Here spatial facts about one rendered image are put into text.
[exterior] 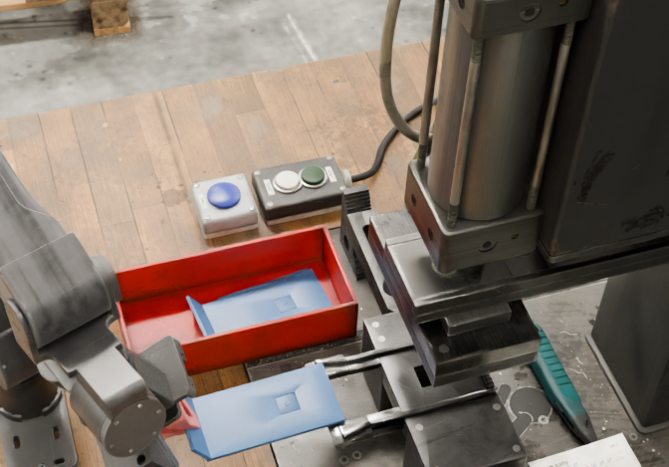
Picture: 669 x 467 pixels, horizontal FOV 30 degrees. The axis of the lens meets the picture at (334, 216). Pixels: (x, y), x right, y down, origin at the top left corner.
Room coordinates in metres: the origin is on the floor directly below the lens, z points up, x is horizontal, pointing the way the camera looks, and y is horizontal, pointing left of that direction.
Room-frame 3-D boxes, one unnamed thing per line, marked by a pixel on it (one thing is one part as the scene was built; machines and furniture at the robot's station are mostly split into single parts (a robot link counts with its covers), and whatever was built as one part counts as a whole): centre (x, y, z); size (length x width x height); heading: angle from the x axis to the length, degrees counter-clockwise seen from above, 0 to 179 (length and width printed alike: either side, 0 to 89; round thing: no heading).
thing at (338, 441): (0.67, -0.04, 0.98); 0.07 x 0.02 x 0.01; 110
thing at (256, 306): (0.86, 0.08, 0.92); 0.15 x 0.07 x 0.03; 117
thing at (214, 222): (1.01, 0.13, 0.90); 0.07 x 0.07 x 0.06; 20
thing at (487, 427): (0.72, -0.12, 0.98); 0.20 x 0.10 x 0.01; 20
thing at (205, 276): (0.85, 0.11, 0.93); 0.25 x 0.12 x 0.06; 110
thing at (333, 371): (0.74, -0.02, 0.98); 0.07 x 0.02 x 0.01; 110
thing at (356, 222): (0.89, -0.05, 0.95); 0.15 x 0.03 x 0.10; 20
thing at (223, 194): (1.01, 0.13, 0.93); 0.04 x 0.04 x 0.02
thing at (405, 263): (0.76, -0.18, 1.22); 0.26 x 0.18 x 0.30; 110
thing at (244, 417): (0.67, 0.06, 1.00); 0.15 x 0.07 x 0.03; 111
